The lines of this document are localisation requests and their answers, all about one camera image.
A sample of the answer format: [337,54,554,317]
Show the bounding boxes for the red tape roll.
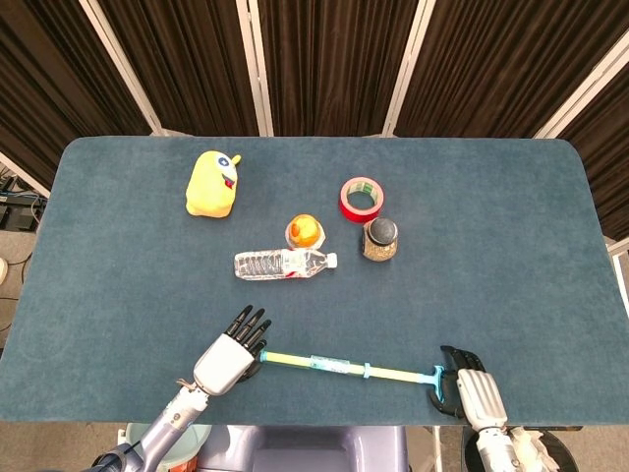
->
[338,176,387,223]

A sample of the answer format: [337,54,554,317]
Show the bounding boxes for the orange translucent ball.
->
[285,213,326,249]

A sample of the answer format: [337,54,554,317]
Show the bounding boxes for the black floor cable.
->
[0,255,31,345]

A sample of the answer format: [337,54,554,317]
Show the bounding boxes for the clear syringe barrel blue caps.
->
[255,349,372,381]

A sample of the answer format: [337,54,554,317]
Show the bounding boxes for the light blue long stick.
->
[267,352,446,403]

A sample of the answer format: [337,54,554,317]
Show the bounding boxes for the yellow plush monster toy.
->
[185,149,243,217]

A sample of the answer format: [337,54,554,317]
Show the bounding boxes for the white crumpled paper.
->
[510,427,559,472]

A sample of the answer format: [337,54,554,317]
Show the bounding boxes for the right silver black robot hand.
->
[430,344,510,430]

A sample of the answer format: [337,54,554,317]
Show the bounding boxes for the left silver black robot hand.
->
[193,304,273,397]

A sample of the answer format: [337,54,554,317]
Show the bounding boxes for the lavender robot torso base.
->
[194,425,409,472]

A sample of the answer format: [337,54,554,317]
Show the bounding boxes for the dark curtain screen panel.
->
[92,0,265,137]
[248,0,425,138]
[0,0,163,198]
[392,0,629,140]

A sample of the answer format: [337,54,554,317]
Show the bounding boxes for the blue cable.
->
[0,193,48,206]

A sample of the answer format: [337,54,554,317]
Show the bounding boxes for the black round bin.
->
[460,426,580,472]

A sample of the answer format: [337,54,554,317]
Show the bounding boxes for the seed jar black lid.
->
[362,217,400,264]

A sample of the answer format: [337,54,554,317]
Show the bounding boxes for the clear plastic water bottle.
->
[233,248,339,281]

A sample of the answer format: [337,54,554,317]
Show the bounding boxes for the blue velvet table cloth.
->
[0,136,629,428]

